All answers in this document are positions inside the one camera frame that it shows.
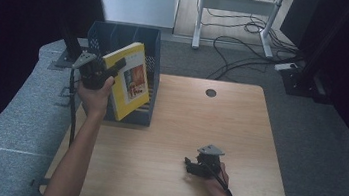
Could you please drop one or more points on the black metal stand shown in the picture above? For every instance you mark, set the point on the black metal stand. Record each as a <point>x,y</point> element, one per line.
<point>71,45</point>
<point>310,67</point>

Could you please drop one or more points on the person's left hand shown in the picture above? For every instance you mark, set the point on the person's left hand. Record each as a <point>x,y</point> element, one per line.
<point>95,100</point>

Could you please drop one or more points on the grey table bracket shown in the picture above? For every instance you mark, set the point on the grey table bracket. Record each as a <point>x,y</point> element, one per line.
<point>39,182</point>

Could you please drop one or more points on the dark grey file rack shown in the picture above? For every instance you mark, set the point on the dark grey file rack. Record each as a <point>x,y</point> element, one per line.
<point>151,41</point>

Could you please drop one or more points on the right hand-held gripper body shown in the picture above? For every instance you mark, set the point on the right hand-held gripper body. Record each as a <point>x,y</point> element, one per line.
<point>210,159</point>

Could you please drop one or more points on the person's right hand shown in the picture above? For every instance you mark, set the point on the person's right hand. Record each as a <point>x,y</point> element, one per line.
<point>218,189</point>

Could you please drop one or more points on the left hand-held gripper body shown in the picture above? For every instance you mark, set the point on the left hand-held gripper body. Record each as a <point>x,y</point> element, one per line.
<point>93,74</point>

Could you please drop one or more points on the white metal desk frame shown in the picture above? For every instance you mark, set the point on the white metal desk frame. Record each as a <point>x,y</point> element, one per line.
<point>237,4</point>

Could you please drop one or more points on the white power strip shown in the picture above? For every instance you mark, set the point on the white power strip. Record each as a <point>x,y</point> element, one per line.
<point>285,67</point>

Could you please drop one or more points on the yellow cover book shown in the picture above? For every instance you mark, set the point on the yellow cover book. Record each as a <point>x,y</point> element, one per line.
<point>132,82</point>

